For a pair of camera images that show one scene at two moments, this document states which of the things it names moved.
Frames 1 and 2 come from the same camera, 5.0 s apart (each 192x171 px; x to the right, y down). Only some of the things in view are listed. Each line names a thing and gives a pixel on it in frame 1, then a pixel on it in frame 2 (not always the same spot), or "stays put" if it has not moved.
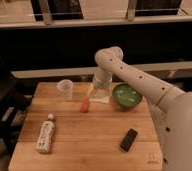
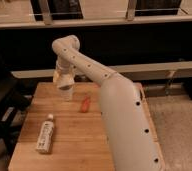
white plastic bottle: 45,140 stays put
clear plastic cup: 66,89 stays put
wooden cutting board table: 85,135 stays put
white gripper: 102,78 → 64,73
